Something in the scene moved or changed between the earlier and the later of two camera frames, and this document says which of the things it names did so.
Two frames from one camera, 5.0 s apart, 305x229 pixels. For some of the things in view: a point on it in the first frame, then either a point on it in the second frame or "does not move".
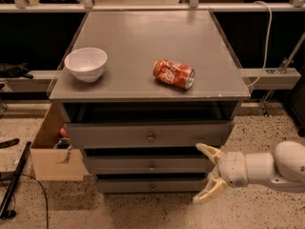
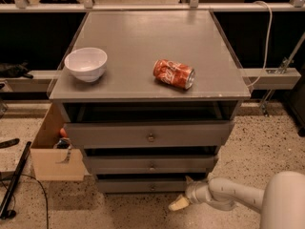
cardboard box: (55, 164) does not move
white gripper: (233, 169) to (194, 191)
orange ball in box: (63, 133) does not move
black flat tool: (10, 142) does not move
